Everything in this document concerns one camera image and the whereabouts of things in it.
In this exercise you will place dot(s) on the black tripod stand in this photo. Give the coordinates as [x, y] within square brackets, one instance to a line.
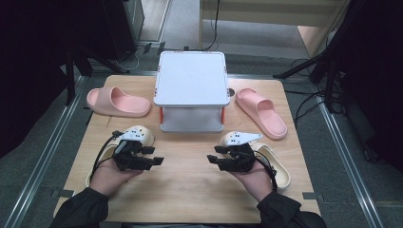
[70, 79]
[329, 63]

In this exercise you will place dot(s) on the pink slide slipper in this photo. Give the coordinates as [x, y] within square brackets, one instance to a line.
[120, 103]
[261, 112]

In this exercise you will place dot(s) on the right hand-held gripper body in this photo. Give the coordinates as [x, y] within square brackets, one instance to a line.
[240, 158]

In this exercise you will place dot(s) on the light wooden cabinet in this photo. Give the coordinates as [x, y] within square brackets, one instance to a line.
[269, 12]

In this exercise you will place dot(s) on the person's left hand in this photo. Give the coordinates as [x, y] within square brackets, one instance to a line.
[106, 177]

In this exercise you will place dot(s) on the black power adapter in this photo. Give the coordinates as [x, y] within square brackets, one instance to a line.
[161, 47]

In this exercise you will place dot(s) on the beige clog with holes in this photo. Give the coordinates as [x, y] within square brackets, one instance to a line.
[282, 174]
[147, 136]

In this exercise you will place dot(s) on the person's right hand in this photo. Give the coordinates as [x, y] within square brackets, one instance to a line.
[258, 180]

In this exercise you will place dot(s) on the metal floor rail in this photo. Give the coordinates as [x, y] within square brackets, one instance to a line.
[44, 155]
[350, 164]

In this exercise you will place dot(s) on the white two-tier shoe rack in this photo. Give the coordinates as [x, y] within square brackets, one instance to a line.
[191, 79]

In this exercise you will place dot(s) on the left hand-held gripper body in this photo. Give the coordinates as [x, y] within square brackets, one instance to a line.
[126, 155]

